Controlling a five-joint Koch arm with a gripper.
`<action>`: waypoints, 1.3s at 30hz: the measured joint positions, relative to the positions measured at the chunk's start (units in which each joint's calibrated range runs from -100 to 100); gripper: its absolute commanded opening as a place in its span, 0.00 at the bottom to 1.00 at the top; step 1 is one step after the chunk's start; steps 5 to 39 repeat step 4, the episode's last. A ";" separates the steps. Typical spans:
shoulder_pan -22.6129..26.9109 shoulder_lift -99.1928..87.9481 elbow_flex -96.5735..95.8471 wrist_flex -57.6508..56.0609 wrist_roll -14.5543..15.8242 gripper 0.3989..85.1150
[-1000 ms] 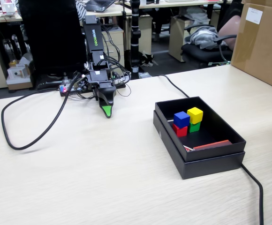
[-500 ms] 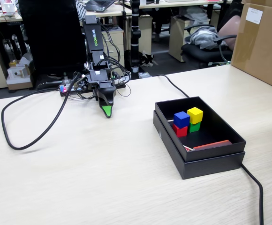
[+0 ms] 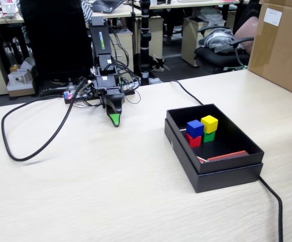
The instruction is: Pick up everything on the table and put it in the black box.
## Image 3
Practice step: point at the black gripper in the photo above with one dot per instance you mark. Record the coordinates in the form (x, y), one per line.
(107, 85)

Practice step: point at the blue wooden cube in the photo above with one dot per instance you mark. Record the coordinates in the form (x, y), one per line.
(194, 128)

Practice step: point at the red wooden cube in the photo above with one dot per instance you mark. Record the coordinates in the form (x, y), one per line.
(193, 141)

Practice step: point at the yellow wooden cube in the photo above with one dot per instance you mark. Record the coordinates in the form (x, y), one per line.
(209, 124)

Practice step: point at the green wooden cube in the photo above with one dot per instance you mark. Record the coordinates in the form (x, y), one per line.
(209, 137)

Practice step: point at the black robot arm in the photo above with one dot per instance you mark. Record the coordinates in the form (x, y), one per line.
(100, 40)

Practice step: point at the small white cardboard box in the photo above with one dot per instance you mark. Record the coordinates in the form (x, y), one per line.
(18, 79)

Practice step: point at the black cardboard box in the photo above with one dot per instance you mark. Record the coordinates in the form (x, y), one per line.
(226, 165)

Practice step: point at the black open box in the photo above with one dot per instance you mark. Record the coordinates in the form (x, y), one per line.
(224, 181)

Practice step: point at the red and white box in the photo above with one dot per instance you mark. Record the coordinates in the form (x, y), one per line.
(8, 7)

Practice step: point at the large brown cardboard box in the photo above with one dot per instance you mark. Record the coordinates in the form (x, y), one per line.
(282, 50)

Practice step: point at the circuit board with red light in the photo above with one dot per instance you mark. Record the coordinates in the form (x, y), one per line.
(69, 95)

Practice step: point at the black and white shoes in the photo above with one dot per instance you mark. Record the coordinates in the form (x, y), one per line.
(158, 64)

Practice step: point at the person in striped shirt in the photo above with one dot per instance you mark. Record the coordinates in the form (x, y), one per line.
(88, 10)

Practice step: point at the black laptop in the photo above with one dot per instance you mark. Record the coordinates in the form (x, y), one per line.
(105, 5)

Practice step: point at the orange matchbox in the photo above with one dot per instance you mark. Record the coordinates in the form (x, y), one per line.
(230, 155)

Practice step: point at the long beige desk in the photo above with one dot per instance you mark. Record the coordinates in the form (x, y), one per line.
(186, 5)

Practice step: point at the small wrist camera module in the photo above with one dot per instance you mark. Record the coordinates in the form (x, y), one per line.
(89, 90)

